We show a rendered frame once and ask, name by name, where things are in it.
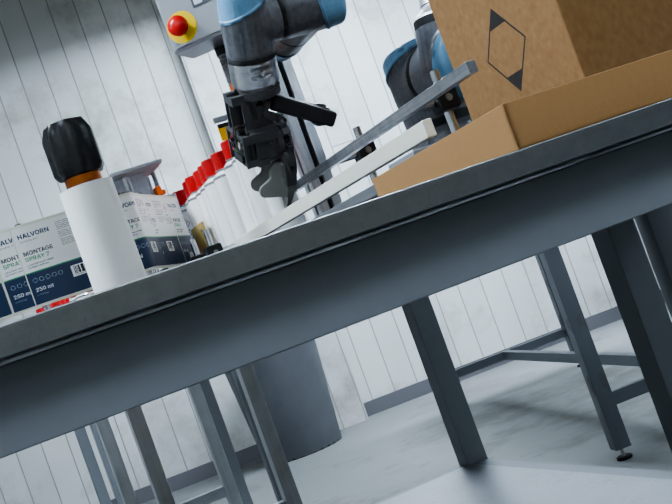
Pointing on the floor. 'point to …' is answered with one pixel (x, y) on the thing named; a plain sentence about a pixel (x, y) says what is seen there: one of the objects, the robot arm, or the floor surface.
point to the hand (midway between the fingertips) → (289, 199)
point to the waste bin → (296, 400)
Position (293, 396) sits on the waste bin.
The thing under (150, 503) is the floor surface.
